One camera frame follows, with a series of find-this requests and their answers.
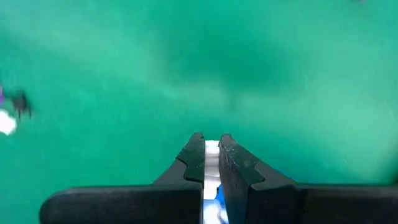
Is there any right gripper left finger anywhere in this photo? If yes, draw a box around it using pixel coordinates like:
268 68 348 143
39 132 206 224

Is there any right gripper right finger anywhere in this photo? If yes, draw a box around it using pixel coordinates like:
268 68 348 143
218 133 398 224

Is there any green table mat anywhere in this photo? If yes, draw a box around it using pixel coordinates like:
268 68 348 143
0 0 398 224

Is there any black toy spider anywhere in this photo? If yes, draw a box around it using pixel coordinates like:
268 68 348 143
9 90 32 121

